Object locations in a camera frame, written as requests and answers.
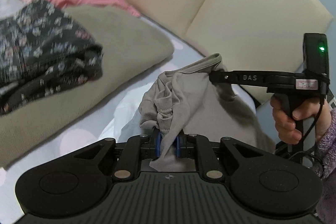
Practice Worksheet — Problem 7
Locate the person's right hand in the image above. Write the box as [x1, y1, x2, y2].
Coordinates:
[270, 95, 333, 145]

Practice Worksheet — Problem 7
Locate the person's right forearm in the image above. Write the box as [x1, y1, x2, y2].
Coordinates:
[314, 108, 336, 224]

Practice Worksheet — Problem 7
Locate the black cable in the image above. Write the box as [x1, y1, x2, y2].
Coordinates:
[287, 94, 326, 170]

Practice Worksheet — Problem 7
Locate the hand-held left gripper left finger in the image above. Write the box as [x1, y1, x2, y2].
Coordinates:
[66, 130, 161, 179]

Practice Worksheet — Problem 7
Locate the polka dot bedsheet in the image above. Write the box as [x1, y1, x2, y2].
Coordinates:
[0, 0, 210, 188]

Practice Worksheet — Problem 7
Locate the folded dark floral garment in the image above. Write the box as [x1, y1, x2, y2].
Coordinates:
[0, 0, 104, 116]

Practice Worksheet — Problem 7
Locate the taupe shirt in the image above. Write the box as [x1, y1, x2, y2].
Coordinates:
[139, 53, 276, 172]

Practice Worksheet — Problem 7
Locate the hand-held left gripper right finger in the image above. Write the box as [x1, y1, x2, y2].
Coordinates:
[175, 133, 269, 179]

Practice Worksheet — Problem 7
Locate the folded khaki garment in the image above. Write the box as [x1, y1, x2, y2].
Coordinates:
[0, 5, 174, 170]

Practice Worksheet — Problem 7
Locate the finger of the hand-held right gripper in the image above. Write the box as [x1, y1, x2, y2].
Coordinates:
[209, 70, 238, 85]

